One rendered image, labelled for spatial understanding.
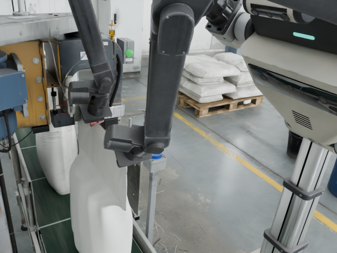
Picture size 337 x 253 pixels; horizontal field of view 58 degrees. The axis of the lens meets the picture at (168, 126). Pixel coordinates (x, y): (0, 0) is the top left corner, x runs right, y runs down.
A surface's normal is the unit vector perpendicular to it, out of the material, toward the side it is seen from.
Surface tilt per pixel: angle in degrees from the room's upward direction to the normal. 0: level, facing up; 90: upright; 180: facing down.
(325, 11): 130
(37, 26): 90
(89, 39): 106
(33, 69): 90
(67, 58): 90
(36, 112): 90
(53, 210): 0
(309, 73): 40
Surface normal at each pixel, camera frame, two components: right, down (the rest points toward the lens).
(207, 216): 0.08, -0.90
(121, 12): 0.52, 0.41
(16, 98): 0.83, 0.30
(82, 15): 0.30, 0.66
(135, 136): 0.44, -0.42
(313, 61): -0.48, -0.58
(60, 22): 0.94, 0.22
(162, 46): 0.03, 0.89
